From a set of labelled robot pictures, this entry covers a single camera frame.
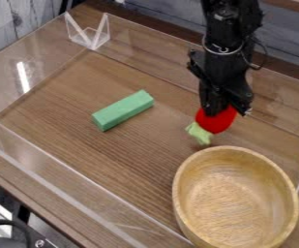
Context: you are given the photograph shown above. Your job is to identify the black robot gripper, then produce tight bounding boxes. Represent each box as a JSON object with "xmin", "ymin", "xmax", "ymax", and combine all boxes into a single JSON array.
[{"xmin": 186, "ymin": 49, "xmax": 253, "ymax": 117}]

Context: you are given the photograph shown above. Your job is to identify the red plush strawberry toy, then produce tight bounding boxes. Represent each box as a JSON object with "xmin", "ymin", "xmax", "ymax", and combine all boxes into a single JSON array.
[{"xmin": 185, "ymin": 106, "xmax": 236, "ymax": 145}]

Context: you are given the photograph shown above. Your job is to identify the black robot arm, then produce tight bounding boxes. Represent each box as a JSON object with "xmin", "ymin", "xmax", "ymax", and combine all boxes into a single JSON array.
[{"xmin": 186, "ymin": 0, "xmax": 266, "ymax": 117}]

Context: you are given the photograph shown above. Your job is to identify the green foam block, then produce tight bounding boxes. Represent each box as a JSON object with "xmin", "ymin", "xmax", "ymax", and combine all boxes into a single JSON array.
[{"xmin": 92, "ymin": 90, "xmax": 153, "ymax": 132}]

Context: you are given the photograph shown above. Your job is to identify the wooden bowl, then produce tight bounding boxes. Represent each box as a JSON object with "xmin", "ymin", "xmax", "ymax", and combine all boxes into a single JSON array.
[{"xmin": 172, "ymin": 145, "xmax": 299, "ymax": 248}]

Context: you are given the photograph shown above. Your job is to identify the black device with knob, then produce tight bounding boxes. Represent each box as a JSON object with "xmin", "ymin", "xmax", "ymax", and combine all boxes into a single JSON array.
[{"xmin": 0, "ymin": 227, "xmax": 60, "ymax": 248}]

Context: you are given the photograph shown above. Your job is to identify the clear acrylic enclosure wall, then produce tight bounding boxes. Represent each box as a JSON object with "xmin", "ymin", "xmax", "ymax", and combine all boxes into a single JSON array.
[{"xmin": 0, "ymin": 12, "xmax": 299, "ymax": 248}]

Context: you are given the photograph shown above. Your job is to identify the black cable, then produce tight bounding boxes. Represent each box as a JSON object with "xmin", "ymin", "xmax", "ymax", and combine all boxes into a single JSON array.
[{"xmin": 0, "ymin": 219, "xmax": 29, "ymax": 248}]

